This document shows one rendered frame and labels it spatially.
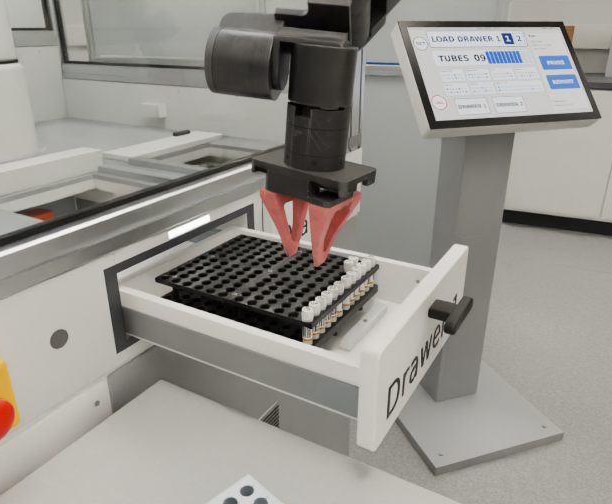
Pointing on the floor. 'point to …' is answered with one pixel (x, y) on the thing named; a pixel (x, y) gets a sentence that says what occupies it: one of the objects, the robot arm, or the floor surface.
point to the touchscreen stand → (453, 198)
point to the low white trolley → (202, 461)
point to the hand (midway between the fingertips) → (306, 252)
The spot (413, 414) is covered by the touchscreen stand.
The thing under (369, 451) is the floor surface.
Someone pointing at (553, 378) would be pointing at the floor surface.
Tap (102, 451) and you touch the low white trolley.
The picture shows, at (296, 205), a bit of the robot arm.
